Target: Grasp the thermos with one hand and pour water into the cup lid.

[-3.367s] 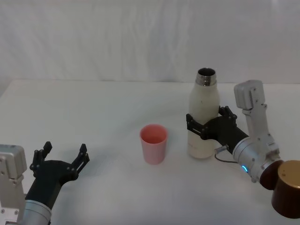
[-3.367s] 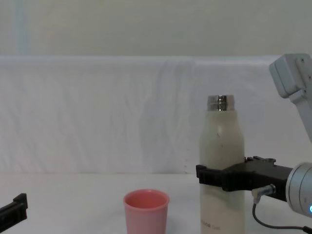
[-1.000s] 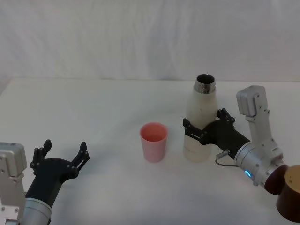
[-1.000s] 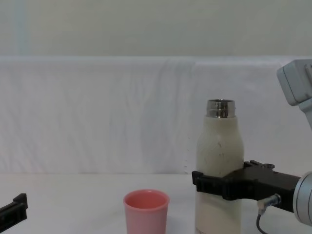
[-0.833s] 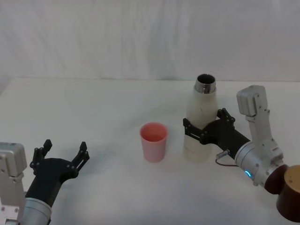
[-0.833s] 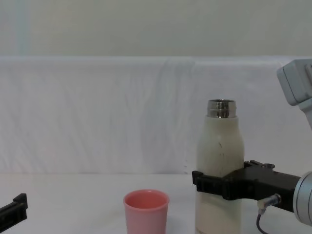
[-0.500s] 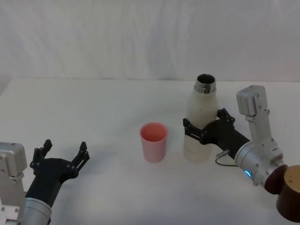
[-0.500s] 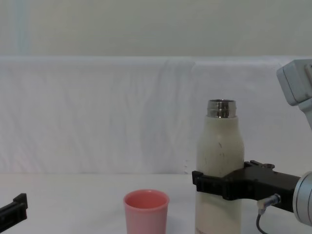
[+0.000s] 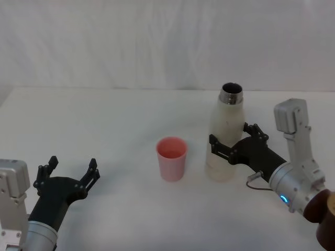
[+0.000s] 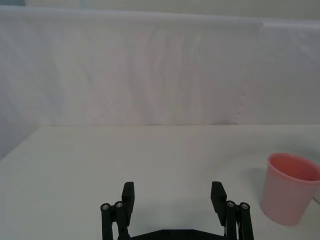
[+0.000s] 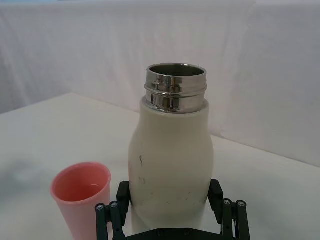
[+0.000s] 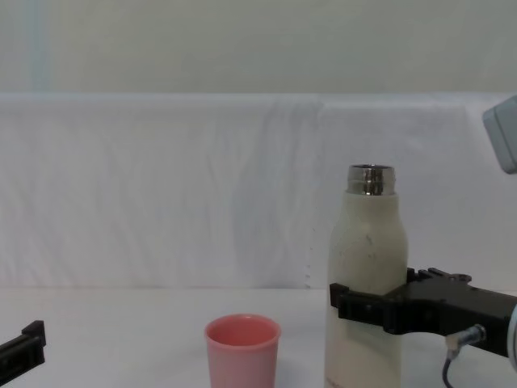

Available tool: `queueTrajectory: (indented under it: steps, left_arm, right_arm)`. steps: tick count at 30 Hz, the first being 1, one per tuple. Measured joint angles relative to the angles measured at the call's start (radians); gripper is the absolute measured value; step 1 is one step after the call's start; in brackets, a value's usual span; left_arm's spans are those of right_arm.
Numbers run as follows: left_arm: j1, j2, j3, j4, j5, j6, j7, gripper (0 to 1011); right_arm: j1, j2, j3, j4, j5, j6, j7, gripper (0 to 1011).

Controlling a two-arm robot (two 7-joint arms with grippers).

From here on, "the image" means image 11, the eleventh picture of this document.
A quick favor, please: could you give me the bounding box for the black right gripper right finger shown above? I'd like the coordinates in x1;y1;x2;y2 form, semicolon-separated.
207;179;249;240

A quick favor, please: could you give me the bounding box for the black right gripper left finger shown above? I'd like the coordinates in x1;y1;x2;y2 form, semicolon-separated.
94;181;131;240

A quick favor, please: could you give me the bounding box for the cream vacuum bottle steel neck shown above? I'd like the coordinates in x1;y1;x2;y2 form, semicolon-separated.
127;63;215;233

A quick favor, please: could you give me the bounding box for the pink plastic cup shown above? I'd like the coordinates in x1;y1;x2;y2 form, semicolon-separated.
49;161;112;240

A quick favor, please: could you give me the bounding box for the white table cloth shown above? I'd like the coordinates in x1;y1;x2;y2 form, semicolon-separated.
0;91;320;240

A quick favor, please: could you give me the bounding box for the white curtain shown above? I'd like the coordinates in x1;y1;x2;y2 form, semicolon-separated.
0;0;320;176

